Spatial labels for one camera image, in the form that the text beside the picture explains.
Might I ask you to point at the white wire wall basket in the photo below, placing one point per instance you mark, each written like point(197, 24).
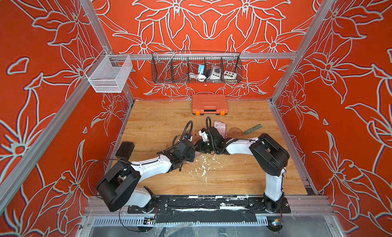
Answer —
point(106, 78)

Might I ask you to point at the white round-dial device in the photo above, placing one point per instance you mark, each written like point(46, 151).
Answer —
point(215, 73)

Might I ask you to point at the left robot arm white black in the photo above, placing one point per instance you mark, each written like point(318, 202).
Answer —
point(119, 185)

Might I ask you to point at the black box on table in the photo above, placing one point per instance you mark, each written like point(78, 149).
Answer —
point(125, 150)

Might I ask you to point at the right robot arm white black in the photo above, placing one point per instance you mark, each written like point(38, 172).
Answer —
point(270, 155)

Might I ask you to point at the green straight ruler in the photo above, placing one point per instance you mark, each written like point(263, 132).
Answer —
point(253, 129)

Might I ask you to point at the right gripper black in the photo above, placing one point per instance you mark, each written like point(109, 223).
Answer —
point(200, 145)

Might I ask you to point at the white button box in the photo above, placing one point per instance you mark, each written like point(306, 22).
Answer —
point(230, 76)

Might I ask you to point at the clear brown protractor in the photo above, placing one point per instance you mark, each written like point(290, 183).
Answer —
point(236, 132)

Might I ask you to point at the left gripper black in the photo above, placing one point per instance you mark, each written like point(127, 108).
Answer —
point(192, 156)

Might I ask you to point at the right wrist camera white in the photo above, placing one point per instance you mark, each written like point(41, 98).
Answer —
point(203, 135)

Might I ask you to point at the black wire wall basket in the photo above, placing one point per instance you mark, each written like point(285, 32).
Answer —
point(180, 67)

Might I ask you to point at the orange plastic tool case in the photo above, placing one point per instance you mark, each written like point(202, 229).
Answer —
point(209, 104)

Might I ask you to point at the blue small box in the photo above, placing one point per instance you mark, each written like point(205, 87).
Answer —
point(201, 69)

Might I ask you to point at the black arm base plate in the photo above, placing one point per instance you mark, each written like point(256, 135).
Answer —
point(253, 204)

